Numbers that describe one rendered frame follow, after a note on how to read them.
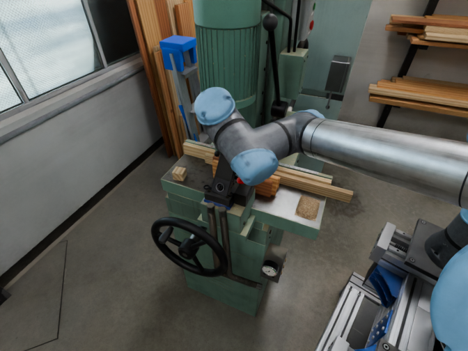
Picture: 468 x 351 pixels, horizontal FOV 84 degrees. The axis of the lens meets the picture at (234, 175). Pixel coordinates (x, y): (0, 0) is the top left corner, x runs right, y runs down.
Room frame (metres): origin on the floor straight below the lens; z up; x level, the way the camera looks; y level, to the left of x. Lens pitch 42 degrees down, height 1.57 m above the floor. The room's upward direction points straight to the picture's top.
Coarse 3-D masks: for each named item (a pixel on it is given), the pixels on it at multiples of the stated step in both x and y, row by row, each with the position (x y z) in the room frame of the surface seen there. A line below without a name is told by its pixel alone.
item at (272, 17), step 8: (272, 16) 0.66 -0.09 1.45; (264, 24) 0.66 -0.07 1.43; (272, 24) 0.66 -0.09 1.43; (272, 32) 0.68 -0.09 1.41; (272, 40) 0.69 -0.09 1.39; (272, 48) 0.70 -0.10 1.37; (272, 56) 0.72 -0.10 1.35; (272, 64) 0.74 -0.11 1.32; (272, 104) 0.86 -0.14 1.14; (280, 104) 0.84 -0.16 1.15; (272, 112) 0.85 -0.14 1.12; (280, 112) 0.84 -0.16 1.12
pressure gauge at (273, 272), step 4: (268, 260) 0.51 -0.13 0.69; (264, 264) 0.50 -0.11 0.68; (268, 264) 0.49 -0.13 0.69; (272, 264) 0.49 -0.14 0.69; (276, 264) 0.50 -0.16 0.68; (264, 268) 0.49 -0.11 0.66; (268, 268) 0.48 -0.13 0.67; (272, 268) 0.48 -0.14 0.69; (276, 268) 0.48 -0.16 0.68; (264, 272) 0.49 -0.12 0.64; (268, 272) 0.48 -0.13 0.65; (272, 272) 0.48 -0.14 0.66; (276, 272) 0.47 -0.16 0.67
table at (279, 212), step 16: (192, 160) 0.84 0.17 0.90; (192, 176) 0.74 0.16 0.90; (208, 176) 0.74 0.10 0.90; (176, 192) 0.70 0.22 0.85; (192, 192) 0.67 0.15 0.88; (288, 192) 0.66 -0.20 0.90; (304, 192) 0.66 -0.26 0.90; (256, 208) 0.58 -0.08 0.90; (272, 208) 0.58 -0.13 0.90; (288, 208) 0.58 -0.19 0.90; (320, 208) 0.58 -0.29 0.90; (208, 224) 0.54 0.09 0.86; (272, 224) 0.55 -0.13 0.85; (288, 224) 0.53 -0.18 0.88; (304, 224) 0.51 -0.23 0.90; (320, 224) 0.51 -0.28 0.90
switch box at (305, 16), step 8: (296, 0) 0.99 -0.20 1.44; (304, 0) 0.98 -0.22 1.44; (312, 0) 0.98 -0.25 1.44; (296, 8) 0.99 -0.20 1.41; (304, 8) 0.98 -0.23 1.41; (312, 8) 1.01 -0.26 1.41; (304, 16) 0.98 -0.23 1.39; (312, 16) 1.03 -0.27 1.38; (304, 24) 0.98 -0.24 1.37; (304, 32) 0.98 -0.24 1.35
